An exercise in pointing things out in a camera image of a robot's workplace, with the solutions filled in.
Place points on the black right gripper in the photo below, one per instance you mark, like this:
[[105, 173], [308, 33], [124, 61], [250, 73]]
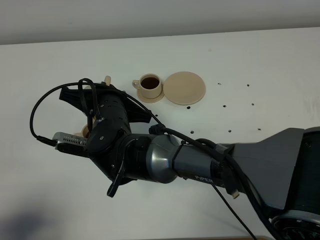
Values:
[[106, 145]]

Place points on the brown ceramic teapot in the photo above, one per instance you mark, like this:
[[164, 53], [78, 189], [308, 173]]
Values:
[[105, 83]]

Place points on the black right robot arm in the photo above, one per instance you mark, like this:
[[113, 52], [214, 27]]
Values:
[[280, 175]]

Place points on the large brown teapot saucer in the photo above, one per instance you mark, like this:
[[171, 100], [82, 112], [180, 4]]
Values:
[[184, 88]]

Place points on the near brown teacup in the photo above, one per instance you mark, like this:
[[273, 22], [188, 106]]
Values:
[[85, 133]]

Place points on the brown teacup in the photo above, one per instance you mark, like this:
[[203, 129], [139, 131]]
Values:
[[149, 84], [85, 133]]

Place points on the far brown teacup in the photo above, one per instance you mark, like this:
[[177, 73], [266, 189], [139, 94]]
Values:
[[149, 84]]

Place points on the far brown cup saucer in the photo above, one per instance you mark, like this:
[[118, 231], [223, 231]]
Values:
[[149, 100]]

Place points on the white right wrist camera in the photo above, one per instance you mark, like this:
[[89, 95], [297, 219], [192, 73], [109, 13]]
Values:
[[70, 144]]

